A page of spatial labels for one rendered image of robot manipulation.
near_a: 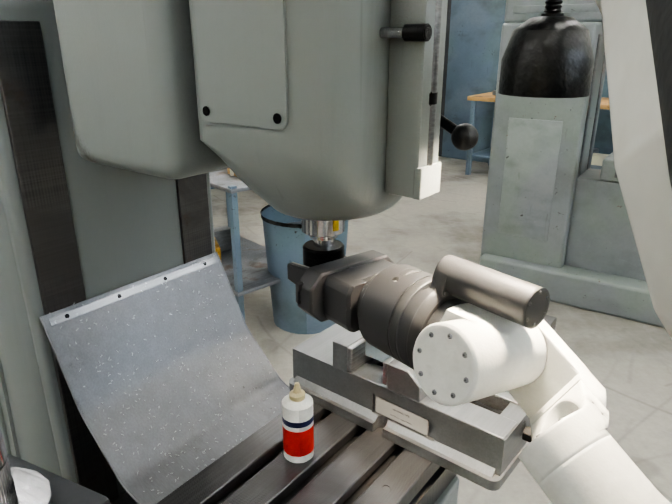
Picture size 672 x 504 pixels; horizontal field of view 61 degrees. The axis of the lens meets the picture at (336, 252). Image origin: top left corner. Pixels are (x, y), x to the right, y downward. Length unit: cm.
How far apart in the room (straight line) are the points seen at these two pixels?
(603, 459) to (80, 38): 62
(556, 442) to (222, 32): 43
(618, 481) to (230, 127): 43
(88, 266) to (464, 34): 699
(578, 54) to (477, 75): 707
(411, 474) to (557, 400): 31
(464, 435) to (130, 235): 56
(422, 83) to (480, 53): 703
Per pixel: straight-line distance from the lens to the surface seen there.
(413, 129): 53
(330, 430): 84
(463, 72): 764
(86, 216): 88
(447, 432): 78
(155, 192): 94
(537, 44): 49
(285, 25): 51
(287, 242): 287
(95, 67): 69
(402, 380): 78
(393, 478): 77
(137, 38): 62
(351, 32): 50
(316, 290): 58
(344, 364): 83
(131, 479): 89
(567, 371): 52
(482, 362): 45
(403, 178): 54
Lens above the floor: 148
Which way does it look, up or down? 20 degrees down
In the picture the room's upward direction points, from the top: straight up
